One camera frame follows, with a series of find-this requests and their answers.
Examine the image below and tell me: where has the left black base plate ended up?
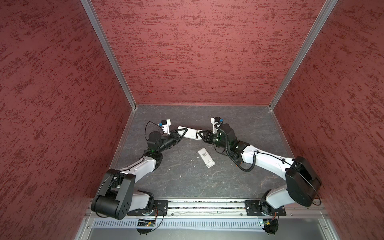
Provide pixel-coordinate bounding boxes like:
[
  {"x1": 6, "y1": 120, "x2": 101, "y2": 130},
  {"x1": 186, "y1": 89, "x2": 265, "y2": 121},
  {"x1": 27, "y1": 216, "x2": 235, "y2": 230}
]
[{"x1": 127, "y1": 200, "x2": 169, "y2": 217}]

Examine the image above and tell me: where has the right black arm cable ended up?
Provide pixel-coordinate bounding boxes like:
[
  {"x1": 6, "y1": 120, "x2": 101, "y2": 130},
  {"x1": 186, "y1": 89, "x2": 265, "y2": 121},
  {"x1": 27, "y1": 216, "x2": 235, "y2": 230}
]
[{"x1": 213, "y1": 122, "x2": 257, "y2": 173}]

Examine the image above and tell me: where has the white AC remote control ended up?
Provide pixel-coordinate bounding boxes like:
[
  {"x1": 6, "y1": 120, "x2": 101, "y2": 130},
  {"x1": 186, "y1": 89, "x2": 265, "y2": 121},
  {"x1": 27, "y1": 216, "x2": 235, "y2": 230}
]
[{"x1": 198, "y1": 148, "x2": 215, "y2": 168}]

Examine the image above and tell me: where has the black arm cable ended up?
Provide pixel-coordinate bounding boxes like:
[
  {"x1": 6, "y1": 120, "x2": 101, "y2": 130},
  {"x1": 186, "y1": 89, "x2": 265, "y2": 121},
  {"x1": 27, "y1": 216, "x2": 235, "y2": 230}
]
[
  {"x1": 144, "y1": 120, "x2": 163, "y2": 142},
  {"x1": 213, "y1": 122, "x2": 257, "y2": 173}
]

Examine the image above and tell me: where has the left aluminium corner post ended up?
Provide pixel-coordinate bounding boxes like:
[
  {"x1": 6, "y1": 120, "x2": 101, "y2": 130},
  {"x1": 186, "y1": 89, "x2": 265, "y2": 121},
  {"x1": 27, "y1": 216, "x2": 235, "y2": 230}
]
[{"x1": 81, "y1": 0, "x2": 137, "y2": 111}]

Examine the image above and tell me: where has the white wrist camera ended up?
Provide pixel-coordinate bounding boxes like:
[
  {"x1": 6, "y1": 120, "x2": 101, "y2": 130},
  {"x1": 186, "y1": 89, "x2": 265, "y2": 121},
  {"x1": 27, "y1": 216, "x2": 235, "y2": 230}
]
[
  {"x1": 211, "y1": 117, "x2": 224, "y2": 134},
  {"x1": 159, "y1": 119, "x2": 171, "y2": 135}
]

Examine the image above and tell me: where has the right aluminium corner post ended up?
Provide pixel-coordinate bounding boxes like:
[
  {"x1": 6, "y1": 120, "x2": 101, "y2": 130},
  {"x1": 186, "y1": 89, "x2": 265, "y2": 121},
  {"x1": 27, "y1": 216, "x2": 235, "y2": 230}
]
[{"x1": 269, "y1": 0, "x2": 338, "y2": 111}]

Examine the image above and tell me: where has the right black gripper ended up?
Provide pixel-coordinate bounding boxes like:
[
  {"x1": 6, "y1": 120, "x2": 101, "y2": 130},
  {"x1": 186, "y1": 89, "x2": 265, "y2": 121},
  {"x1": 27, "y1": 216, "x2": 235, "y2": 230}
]
[{"x1": 197, "y1": 130, "x2": 230, "y2": 150}]

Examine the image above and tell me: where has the white slotted cable duct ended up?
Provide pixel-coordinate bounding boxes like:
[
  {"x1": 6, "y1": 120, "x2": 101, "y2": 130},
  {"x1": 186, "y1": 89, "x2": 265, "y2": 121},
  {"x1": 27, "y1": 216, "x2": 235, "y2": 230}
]
[{"x1": 92, "y1": 218, "x2": 264, "y2": 232}]

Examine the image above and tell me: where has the aluminium corner post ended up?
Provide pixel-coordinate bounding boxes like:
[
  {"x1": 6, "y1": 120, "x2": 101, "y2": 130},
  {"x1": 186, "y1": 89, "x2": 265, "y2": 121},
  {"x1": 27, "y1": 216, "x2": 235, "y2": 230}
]
[
  {"x1": 81, "y1": 0, "x2": 137, "y2": 111},
  {"x1": 269, "y1": 0, "x2": 338, "y2": 111}
]

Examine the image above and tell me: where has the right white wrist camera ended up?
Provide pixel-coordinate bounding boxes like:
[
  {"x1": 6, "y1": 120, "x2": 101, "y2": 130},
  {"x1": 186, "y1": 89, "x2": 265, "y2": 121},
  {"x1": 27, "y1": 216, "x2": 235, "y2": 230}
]
[{"x1": 211, "y1": 117, "x2": 224, "y2": 134}]

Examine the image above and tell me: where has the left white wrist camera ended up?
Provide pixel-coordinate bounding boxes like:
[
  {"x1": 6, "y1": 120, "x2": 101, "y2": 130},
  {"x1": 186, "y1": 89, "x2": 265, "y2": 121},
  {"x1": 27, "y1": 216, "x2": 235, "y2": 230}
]
[{"x1": 159, "y1": 119, "x2": 171, "y2": 135}]

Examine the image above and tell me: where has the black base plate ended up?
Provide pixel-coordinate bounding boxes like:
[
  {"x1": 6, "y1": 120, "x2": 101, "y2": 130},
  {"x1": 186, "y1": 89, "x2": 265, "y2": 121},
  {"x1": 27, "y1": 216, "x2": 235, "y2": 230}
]
[
  {"x1": 244, "y1": 200, "x2": 287, "y2": 217},
  {"x1": 127, "y1": 200, "x2": 169, "y2": 217}
]

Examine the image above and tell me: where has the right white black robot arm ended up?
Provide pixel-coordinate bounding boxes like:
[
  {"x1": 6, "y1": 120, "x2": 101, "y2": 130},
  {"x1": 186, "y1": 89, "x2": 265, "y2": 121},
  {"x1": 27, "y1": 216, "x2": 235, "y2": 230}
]
[{"x1": 197, "y1": 122, "x2": 322, "y2": 216}]

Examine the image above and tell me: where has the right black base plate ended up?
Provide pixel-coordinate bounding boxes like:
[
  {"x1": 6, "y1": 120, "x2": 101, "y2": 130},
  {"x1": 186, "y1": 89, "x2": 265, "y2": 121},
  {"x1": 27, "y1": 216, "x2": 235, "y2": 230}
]
[{"x1": 244, "y1": 200, "x2": 287, "y2": 217}]

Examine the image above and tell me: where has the grey remote control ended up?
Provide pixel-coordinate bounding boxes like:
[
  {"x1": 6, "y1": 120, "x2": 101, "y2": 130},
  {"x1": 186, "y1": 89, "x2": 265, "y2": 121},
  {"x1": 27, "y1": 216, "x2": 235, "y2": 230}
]
[{"x1": 178, "y1": 126, "x2": 202, "y2": 141}]

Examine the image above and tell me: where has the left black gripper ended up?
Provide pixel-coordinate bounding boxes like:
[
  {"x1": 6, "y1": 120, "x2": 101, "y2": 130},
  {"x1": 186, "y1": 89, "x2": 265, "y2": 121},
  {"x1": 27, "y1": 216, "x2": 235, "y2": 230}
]
[{"x1": 158, "y1": 128, "x2": 188, "y2": 153}]

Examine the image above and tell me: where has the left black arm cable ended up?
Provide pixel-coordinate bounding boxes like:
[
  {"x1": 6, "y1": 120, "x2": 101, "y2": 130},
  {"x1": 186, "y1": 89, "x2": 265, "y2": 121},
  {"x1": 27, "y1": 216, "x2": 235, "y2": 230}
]
[{"x1": 144, "y1": 120, "x2": 163, "y2": 142}]

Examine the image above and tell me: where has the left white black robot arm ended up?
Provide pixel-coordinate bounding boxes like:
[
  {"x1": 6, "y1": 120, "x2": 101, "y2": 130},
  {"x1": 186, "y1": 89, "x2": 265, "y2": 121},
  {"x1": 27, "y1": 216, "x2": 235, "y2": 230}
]
[{"x1": 91, "y1": 128, "x2": 188, "y2": 220}]

